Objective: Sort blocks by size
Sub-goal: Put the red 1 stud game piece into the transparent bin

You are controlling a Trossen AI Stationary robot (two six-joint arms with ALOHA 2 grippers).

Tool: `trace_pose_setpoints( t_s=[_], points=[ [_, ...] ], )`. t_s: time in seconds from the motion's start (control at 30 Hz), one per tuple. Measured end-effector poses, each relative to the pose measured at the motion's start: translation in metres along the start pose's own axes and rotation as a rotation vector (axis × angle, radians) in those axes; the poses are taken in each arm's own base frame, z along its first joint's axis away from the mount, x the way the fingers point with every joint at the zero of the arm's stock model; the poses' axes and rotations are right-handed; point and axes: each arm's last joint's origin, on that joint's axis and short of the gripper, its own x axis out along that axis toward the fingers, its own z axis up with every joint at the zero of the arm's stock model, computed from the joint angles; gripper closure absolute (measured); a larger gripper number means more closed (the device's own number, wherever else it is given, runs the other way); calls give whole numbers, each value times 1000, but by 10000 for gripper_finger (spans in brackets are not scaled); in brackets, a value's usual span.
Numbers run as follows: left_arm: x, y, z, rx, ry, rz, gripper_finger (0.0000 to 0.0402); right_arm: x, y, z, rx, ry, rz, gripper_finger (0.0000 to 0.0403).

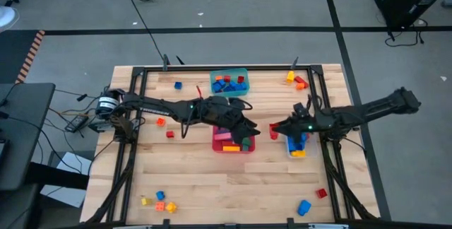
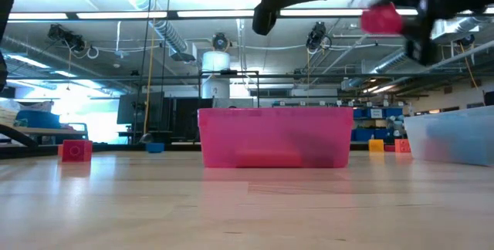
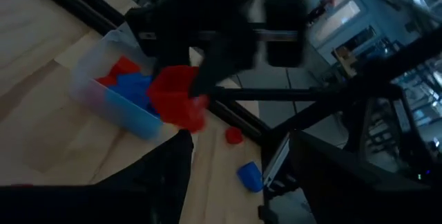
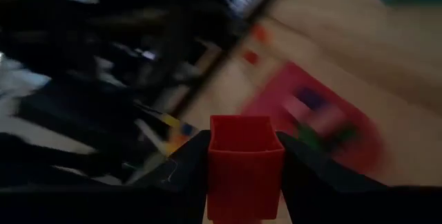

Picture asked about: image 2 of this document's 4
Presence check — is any small blue block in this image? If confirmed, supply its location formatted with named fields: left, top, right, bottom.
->
left=145, top=142, right=166, bottom=154

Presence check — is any white cylindrical tank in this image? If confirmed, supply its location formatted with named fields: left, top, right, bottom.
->
left=201, top=50, right=232, bottom=100

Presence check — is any shelf with blue bins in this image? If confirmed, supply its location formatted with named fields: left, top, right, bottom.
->
left=351, top=100, right=405, bottom=143

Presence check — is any clear frosted plastic bin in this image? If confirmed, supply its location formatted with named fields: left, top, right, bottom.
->
left=403, top=104, right=494, bottom=167

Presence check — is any red translucent plastic bin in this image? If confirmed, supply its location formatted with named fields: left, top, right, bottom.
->
left=197, top=106, right=354, bottom=169

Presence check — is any large blue block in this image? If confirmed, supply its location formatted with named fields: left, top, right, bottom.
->
left=426, top=118, right=494, bottom=165

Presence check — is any black cabinet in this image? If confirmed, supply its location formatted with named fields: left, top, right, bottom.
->
left=117, top=91, right=214, bottom=144

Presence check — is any grey workbench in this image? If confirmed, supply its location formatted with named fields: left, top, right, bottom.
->
left=0, top=123, right=89, bottom=145

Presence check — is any blue covered object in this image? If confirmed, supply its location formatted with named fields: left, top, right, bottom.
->
left=15, top=110, right=62, bottom=130

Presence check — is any white bag pile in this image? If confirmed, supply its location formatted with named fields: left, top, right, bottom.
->
left=0, top=99, right=54, bottom=127

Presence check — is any large silver air duct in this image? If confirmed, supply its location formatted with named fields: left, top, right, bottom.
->
left=341, top=16, right=494, bottom=91

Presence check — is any silver spiral air duct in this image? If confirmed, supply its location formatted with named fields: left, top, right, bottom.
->
left=151, top=20, right=197, bottom=63

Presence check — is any yellow hanging cord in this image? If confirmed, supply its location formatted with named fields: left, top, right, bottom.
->
left=142, top=0, right=160, bottom=135

